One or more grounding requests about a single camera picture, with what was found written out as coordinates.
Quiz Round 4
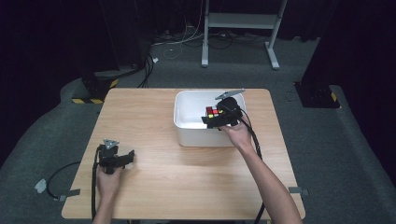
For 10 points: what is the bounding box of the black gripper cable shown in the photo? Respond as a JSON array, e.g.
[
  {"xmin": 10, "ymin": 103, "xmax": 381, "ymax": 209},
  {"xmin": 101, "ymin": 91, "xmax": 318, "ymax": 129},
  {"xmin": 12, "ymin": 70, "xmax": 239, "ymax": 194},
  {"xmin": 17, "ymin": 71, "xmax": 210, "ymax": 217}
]
[
  {"xmin": 237, "ymin": 108, "xmax": 266, "ymax": 224},
  {"xmin": 91, "ymin": 145, "xmax": 105, "ymax": 222}
]

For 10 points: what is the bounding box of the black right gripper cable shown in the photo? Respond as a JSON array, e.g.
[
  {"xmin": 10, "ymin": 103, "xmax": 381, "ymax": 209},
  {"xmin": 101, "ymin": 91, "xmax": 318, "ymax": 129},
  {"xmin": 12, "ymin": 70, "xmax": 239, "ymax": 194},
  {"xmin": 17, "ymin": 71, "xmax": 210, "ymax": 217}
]
[{"xmin": 237, "ymin": 108, "xmax": 266, "ymax": 224}]

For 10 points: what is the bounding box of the black floor cable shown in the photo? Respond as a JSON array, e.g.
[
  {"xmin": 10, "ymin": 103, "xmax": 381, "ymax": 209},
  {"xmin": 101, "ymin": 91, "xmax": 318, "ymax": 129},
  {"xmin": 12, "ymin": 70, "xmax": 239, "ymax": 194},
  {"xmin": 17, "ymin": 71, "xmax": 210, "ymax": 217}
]
[{"xmin": 46, "ymin": 161, "xmax": 82, "ymax": 200}]

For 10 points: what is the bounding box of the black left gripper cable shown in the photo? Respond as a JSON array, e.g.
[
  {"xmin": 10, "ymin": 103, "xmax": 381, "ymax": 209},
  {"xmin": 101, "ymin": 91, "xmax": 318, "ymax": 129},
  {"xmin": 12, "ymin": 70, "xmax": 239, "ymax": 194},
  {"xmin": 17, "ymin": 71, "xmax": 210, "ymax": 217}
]
[{"xmin": 91, "ymin": 145, "xmax": 105, "ymax": 222}]

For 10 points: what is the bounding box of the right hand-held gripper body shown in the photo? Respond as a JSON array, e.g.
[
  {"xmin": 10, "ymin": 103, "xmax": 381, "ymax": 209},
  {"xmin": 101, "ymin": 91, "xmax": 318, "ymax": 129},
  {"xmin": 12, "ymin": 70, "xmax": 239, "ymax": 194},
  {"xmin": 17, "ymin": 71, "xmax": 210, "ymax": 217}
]
[{"xmin": 214, "ymin": 89, "xmax": 247, "ymax": 127}]

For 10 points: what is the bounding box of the white floor cable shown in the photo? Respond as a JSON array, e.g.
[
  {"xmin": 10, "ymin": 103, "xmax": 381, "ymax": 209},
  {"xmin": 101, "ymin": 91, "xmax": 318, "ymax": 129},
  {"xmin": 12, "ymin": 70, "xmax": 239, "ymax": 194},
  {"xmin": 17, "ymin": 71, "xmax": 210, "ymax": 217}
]
[{"xmin": 162, "ymin": 18, "xmax": 205, "ymax": 61}]

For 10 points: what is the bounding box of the white plastic bin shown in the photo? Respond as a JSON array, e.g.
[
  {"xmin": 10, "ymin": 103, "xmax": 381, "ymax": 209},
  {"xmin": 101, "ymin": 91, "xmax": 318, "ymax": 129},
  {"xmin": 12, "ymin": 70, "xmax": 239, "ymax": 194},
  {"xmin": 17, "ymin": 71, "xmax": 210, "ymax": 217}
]
[{"xmin": 173, "ymin": 90, "xmax": 249, "ymax": 147}]

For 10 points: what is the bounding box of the grey tape strip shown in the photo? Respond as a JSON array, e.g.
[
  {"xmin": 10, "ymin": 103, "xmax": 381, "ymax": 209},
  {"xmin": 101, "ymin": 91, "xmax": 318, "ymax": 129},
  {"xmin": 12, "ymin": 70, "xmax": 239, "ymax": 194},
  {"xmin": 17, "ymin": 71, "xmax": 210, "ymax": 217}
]
[
  {"xmin": 57, "ymin": 189, "xmax": 81, "ymax": 203},
  {"xmin": 288, "ymin": 186, "xmax": 310, "ymax": 197}
]

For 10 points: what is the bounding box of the white metal stand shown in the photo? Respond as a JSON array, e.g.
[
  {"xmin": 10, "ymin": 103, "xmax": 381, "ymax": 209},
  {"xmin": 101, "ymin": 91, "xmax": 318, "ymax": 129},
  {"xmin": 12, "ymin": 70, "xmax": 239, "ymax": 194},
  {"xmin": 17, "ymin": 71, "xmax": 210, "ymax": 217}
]
[{"xmin": 200, "ymin": 0, "xmax": 289, "ymax": 71}]

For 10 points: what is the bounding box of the black cable bundle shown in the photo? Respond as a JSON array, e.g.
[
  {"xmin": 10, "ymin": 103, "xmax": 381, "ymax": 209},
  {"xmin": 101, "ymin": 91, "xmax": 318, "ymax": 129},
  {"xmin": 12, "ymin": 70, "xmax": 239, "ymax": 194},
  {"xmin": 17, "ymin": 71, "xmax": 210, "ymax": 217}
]
[{"xmin": 136, "ymin": 53, "xmax": 157, "ymax": 89}]

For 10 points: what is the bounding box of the person's right hand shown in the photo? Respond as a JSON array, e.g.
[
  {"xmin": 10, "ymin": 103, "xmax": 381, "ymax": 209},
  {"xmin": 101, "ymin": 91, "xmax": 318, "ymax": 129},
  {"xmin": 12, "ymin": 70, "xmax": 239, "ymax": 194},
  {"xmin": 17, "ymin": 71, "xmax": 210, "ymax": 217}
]
[{"xmin": 219, "ymin": 118, "xmax": 255, "ymax": 154}]

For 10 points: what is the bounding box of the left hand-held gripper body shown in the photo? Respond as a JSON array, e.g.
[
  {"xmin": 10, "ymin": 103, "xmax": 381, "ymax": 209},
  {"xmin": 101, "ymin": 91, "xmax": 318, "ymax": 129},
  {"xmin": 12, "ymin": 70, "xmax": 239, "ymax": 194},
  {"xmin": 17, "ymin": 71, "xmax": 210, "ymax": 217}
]
[{"xmin": 98, "ymin": 138, "xmax": 126, "ymax": 175}]

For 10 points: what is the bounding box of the tangle of floor cables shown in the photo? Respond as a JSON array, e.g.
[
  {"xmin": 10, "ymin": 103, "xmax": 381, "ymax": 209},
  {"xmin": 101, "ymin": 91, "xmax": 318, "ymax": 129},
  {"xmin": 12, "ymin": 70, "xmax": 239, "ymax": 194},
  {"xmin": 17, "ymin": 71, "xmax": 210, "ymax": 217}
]
[{"xmin": 151, "ymin": 29, "xmax": 270, "ymax": 50}]

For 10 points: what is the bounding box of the person's left hand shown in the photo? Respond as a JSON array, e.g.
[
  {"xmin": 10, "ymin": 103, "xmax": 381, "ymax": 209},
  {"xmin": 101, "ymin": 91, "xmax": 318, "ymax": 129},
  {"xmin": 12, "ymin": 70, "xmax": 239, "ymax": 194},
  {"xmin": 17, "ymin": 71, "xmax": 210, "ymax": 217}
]
[{"xmin": 95, "ymin": 166, "xmax": 124, "ymax": 200}]

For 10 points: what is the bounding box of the black base with yellow mark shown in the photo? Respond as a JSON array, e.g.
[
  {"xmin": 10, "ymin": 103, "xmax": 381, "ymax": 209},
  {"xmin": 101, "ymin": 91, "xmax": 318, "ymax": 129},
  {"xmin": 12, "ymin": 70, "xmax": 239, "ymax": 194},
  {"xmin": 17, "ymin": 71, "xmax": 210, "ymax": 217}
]
[{"xmin": 293, "ymin": 81, "xmax": 341, "ymax": 109}]

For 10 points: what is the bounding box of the black base with striped tape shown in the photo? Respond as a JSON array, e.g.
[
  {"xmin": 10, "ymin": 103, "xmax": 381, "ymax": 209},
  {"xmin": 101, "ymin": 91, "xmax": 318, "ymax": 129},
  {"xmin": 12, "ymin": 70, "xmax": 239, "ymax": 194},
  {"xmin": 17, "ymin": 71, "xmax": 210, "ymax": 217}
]
[{"xmin": 72, "ymin": 69, "xmax": 120, "ymax": 105}]

